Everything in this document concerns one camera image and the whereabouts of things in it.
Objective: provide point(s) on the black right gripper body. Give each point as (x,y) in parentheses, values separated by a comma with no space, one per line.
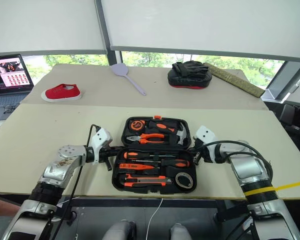
(198,155)

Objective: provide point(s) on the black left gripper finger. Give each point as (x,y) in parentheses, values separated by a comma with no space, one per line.
(117,152)

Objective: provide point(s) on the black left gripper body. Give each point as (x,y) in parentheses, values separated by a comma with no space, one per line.
(107,156)

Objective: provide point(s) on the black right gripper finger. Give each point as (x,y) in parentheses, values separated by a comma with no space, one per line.
(191,150)

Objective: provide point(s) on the orange voltage tester pen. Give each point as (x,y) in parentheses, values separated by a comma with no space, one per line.
(132,166)

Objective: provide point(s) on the black electrical tape roll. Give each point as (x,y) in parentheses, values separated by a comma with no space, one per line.
(178,183)

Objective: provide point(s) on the orange black utility knife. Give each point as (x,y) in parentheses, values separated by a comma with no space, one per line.
(145,180)

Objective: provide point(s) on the black tool case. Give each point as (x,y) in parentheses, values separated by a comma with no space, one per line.
(155,190)

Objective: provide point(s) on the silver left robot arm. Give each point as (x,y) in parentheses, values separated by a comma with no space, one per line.
(55,172)

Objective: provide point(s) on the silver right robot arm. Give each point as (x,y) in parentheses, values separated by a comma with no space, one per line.
(252,172)

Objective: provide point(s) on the black orange tape measure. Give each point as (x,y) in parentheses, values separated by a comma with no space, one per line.
(137,124)

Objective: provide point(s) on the black red boxing pad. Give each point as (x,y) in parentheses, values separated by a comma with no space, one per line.
(190,76)

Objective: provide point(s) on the grey rounded robot knee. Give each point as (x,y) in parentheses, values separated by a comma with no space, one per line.
(120,231)
(180,232)

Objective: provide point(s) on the red slip-on shoe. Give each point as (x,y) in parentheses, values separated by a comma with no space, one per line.
(61,93)

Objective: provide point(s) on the olive brown rolled mat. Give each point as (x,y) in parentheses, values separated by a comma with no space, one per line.
(236,80)

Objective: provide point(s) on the lilac silicone spatula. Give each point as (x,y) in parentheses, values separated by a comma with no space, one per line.
(120,69)

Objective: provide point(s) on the yellow tape strip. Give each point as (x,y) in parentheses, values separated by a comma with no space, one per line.
(290,185)

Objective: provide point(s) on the black office chair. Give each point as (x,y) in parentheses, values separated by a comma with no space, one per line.
(293,117)

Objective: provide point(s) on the black eyeglasses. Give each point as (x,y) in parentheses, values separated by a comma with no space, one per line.
(9,109)

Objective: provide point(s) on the bystander bare leg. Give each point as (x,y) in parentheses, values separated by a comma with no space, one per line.
(2,206)

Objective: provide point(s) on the grey open laptop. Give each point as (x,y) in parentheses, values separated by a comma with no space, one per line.
(7,80)

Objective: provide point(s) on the wide white roller blind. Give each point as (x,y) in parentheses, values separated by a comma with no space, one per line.
(202,25)

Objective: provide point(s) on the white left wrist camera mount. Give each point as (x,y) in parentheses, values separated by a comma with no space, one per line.
(101,140)

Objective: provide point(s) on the grey window frame post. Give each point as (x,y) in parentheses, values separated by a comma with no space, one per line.
(107,40)

